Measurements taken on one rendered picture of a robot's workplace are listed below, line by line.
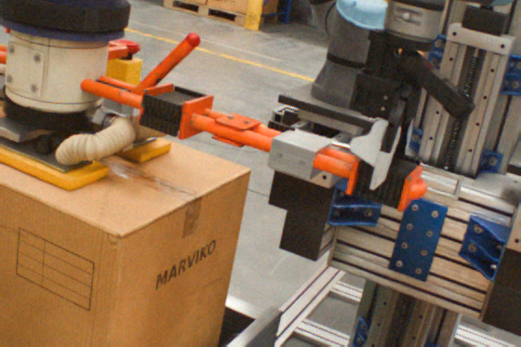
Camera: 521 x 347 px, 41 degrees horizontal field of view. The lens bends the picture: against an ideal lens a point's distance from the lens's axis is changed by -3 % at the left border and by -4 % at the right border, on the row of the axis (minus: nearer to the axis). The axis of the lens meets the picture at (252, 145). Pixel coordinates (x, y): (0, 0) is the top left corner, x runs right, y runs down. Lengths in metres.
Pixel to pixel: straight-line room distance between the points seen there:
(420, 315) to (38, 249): 0.96
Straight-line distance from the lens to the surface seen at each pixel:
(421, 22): 0.96
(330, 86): 1.54
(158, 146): 1.31
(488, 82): 1.57
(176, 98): 1.15
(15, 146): 1.22
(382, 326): 1.81
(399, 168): 1.00
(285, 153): 1.04
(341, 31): 1.54
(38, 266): 1.14
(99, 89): 1.19
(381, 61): 0.99
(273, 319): 1.54
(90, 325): 1.11
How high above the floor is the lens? 1.40
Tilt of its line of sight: 18 degrees down
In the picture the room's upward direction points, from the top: 11 degrees clockwise
